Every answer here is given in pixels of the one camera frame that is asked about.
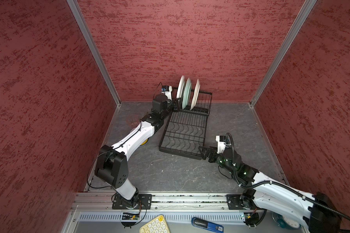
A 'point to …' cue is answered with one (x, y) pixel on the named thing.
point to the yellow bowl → (145, 142)
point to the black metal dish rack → (185, 131)
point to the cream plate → (196, 94)
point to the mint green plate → (186, 93)
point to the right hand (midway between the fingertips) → (202, 151)
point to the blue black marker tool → (202, 224)
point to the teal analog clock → (285, 222)
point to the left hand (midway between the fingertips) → (179, 101)
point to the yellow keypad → (158, 224)
